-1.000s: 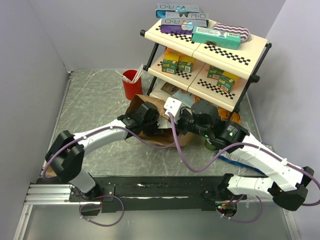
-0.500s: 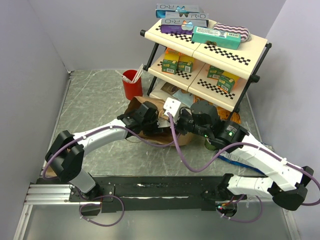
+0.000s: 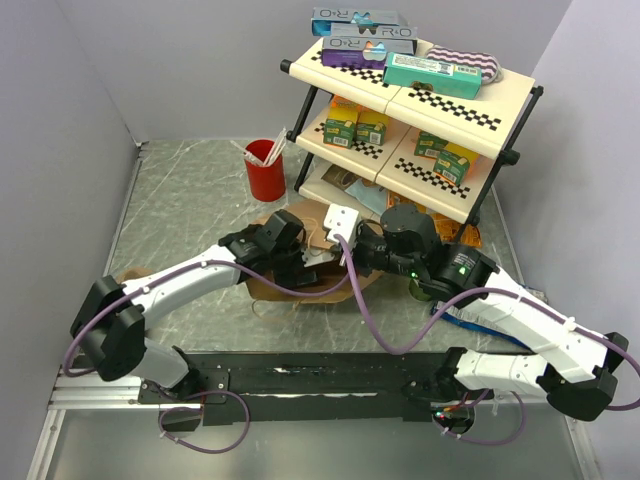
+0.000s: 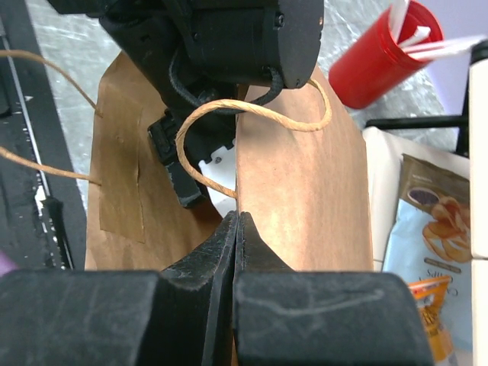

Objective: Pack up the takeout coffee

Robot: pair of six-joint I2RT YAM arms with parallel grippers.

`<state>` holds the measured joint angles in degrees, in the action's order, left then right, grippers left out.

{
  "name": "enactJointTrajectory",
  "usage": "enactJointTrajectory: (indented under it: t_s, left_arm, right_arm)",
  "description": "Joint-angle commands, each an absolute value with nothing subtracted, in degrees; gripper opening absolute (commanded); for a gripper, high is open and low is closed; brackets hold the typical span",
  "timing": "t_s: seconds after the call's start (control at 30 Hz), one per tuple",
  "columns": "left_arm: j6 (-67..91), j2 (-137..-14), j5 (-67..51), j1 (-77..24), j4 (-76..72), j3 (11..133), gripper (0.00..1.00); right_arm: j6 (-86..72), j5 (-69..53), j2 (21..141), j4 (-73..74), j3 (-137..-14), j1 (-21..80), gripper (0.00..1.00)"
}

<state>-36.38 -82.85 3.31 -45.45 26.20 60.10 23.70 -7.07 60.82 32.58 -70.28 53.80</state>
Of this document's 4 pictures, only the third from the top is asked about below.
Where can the top grey R+Co box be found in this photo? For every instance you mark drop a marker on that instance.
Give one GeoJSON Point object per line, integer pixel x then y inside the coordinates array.
{"type": "Point", "coordinates": [360, 22]}

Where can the blue chips bag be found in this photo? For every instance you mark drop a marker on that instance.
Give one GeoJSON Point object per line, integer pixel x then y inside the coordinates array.
{"type": "Point", "coordinates": [474, 322]}

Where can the green yellow box far left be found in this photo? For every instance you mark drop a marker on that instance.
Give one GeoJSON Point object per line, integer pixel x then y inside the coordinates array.
{"type": "Point", "coordinates": [341, 122]}

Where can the teal rectangular box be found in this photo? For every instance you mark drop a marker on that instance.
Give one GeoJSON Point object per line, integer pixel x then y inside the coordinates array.
{"type": "Point", "coordinates": [434, 75]}

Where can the magazine on bottom shelf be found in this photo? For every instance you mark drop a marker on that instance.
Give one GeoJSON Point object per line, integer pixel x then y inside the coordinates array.
{"type": "Point", "coordinates": [367, 193]}

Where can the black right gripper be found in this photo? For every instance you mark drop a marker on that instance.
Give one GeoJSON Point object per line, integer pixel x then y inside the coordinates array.
{"type": "Point", "coordinates": [366, 230]}

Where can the cream three-tier shelf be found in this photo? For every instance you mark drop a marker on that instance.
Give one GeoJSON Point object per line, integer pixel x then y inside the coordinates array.
{"type": "Point", "coordinates": [488, 125]}

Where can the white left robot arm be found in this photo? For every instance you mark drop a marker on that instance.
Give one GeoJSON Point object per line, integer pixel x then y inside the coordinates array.
{"type": "Point", "coordinates": [110, 328]}

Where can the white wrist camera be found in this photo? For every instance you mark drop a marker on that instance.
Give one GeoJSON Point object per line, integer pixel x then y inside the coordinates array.
{"type": "Point", "coordinates": [313, 256]}
{"type": "Point", "coordinates": [341, 221]}

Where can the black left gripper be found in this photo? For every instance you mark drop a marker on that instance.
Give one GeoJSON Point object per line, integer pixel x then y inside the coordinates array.
{"type": "Point", "coordinates": [286, 275]}

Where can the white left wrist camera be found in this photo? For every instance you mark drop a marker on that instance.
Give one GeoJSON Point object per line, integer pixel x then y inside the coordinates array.
{"type": "Point", "coordinates": [313, 256]}

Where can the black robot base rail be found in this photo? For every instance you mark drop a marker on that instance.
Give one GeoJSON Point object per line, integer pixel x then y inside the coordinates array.
{"type": "Point", "coordinates": [265, 387]}

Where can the stack of green paper cups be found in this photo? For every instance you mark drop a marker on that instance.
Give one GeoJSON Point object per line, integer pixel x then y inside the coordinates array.
{"type": "Point", "coordinates": [417, 292]}

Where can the brown paper bag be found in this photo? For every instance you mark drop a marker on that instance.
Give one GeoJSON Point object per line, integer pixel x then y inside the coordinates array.
{"type": "Point", "coordinates": [312, 214]}

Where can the green yellow box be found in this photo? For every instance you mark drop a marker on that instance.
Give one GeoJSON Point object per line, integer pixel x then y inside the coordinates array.
{"type": "Point", "coordinates": [429, 145]}
{"type": "Point", "coordinates": [454, 162]}
{"type": "Point", "coordinates": [341, 122]}
{"type": "Point", "coordinates": [371, 126]}

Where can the green yellow box far right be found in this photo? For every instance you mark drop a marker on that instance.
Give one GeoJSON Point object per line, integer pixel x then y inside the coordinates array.
{"type": "Point", "coordinates": [454, 162]}

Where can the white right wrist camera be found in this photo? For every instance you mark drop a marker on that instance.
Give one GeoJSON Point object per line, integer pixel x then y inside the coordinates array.
{"type": "Point", "coordinates": [341, 221]}

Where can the purple wavy pouch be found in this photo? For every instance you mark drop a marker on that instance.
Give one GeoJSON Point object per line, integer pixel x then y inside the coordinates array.
{"type": "Point", "coordinates": [491, 70]}

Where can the red plastic cup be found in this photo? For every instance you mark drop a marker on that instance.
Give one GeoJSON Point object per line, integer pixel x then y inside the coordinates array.
{"type": "Point", "coordinates": [267, 183]}

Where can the orange snack bag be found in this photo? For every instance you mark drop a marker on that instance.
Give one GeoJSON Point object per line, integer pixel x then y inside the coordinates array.
{"type": "Point", "coordinates": [446, 228]}

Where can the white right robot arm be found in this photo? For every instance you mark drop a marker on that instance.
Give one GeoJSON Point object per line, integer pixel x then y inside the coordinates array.
{"type": "Point", "coordinates": [569, 366]}

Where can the purple grey R+Co box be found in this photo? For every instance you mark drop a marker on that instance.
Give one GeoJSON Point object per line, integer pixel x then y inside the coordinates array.
{"type": "Point", "coordinates": [356, 52]}

